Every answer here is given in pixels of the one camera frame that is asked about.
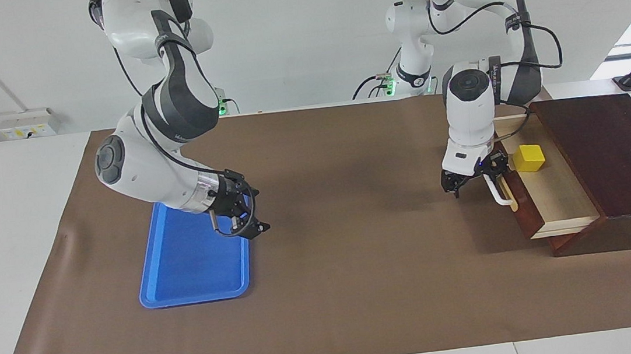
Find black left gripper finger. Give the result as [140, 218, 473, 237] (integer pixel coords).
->
[441, 177, 469, 200]
[484, 151, 512, 184]

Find yellow cube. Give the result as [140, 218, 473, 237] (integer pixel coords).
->
[511, 142, 548, 175]

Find wooden drawer with white handle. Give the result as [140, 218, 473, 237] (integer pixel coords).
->
[476, 106, 603, 244]

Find dark wooden drawer cabinet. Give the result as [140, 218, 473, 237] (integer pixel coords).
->
[528, 91, 631, 259]

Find blue plastic tray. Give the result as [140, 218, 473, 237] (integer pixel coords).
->
[129, 192, 256, 311]

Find green lit base connector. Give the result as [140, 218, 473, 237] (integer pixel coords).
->
[374, 70, 398, 99]
[215, 86, 240, 117]

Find brown table mat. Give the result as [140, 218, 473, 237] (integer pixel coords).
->
[0, 73, 631, 354]

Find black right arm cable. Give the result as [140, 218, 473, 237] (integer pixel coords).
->
[89, 0, 259, 250]

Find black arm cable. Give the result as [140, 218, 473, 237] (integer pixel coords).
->
[89, 0, 259, 250]
[417, 0, 572, 148]

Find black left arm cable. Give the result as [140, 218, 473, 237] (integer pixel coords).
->
[417, 0, 572, 148]

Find black base cable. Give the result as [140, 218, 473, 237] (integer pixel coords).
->
[347, 48, 408, 102]

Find white wall outlet box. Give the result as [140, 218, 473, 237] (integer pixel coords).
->
[0, 106, 61, 142]

